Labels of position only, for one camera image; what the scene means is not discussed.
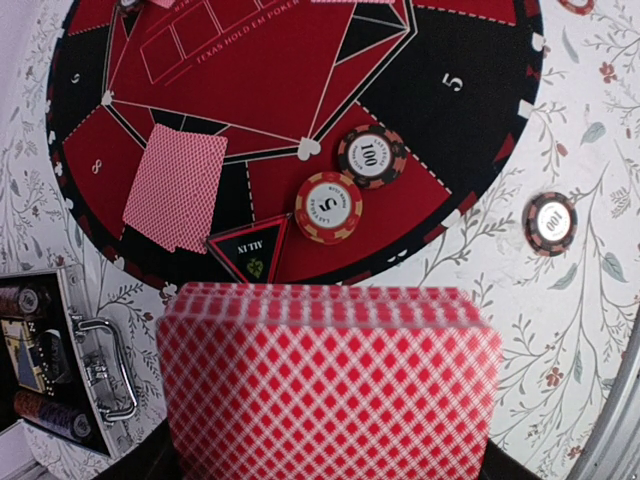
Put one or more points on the blue card deck in case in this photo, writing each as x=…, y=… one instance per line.
x=23, y=353

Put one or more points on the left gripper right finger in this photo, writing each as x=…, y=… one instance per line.
x=500, y=466

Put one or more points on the black dealer button in case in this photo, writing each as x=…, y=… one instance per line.
x=53, y=357

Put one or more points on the floral white table cloth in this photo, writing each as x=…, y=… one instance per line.
x=566, y=321

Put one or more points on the orange chip stack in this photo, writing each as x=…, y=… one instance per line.
x=581, y=7

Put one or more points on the triangular all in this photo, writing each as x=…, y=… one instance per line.
x=251, y=253

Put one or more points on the orange chips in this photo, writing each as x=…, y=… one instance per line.
x=328, y=207

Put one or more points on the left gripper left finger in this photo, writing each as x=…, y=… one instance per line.
x=154, y=459

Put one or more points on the right chip row in case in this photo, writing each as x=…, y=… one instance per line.
x=19, y=301

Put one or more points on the dark chips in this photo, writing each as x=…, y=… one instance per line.
x=372, y=156

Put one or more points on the left chip row in case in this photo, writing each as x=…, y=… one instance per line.
x=60, y=419

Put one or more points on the chip row in case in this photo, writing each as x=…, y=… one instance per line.
x=60, y=419
x=19, y=301

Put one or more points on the front aluminium rail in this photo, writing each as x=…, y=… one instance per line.
x=612, y=451

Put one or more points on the round red black poker mat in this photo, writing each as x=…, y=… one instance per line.
x=284, y=82

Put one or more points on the red playing card deck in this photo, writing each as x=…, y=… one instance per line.
x=327, y=382

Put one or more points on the aluminium poker case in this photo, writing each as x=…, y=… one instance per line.
x=102, y=382

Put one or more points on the single red dealt card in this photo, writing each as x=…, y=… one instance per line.
x=173, y=195

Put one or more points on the dark red chip stack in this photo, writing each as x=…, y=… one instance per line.
x=550, y=223

